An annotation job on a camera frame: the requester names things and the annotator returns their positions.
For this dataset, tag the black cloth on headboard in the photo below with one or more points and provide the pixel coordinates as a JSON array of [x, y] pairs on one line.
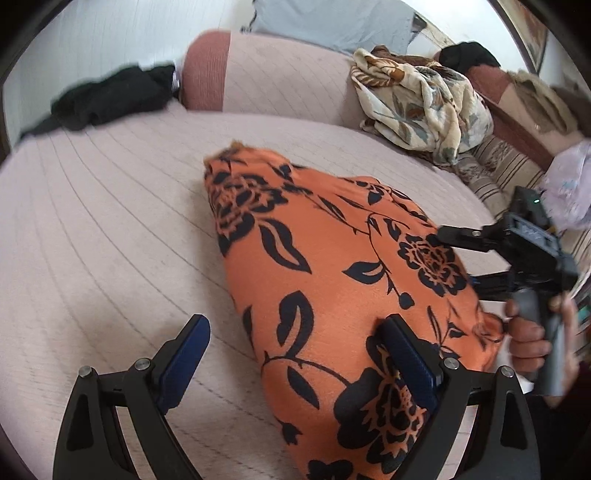
[[463, 56]]

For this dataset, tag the striped beige cushion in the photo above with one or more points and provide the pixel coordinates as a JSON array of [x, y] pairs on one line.
[[495, 169]]

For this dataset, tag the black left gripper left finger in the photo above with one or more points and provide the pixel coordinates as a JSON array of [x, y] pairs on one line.
[[91, 444]]

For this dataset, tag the cream floral crumpled cloth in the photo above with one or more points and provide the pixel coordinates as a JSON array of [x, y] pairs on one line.
[[419, 105]]

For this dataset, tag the grey blue pillow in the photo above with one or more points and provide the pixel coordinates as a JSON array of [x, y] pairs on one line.
[[341, 26]]

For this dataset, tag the person's right hand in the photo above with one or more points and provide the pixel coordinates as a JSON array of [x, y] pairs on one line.
[[529, 349]]

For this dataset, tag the black garment on bed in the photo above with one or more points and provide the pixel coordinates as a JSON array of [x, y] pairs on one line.
[[128, 91]]

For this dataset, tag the pink quilted bed cover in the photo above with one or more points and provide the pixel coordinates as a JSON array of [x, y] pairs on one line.
[[108, 247]]

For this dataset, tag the pink bolster pillow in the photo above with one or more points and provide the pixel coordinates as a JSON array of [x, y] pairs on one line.
[[249, 73]]

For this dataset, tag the brown beige blanket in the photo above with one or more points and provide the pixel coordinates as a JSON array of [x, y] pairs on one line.
[[528, 114]]

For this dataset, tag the lilac plastic bag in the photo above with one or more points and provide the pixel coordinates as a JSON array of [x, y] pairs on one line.
[[565, 188]]

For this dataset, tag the orange black floral garment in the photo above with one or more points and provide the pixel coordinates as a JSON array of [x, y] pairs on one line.
[[314, 262]]

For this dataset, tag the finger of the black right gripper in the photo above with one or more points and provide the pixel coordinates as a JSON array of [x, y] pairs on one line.
[[486, 239], [495, 287]]

